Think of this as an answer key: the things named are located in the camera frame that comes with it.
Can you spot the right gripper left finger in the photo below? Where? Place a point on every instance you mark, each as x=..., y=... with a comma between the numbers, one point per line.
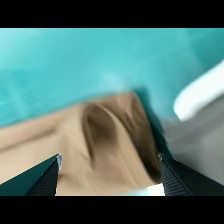
x=36, y=181

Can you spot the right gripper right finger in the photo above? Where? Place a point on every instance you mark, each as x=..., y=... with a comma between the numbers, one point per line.
x=186, y=181

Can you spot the tan garment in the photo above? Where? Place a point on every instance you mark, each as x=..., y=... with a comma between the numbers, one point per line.
x=100, y=156

